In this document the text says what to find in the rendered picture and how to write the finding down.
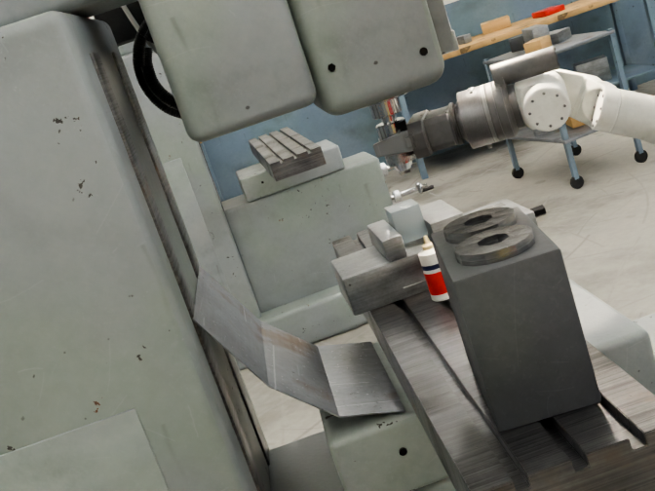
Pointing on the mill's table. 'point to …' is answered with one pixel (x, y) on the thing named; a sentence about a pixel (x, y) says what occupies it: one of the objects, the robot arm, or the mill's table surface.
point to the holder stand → (516, 316)
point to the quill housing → (366, 50)
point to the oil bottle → (432, 272)
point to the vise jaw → (439, 215)
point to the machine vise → (388, 267)
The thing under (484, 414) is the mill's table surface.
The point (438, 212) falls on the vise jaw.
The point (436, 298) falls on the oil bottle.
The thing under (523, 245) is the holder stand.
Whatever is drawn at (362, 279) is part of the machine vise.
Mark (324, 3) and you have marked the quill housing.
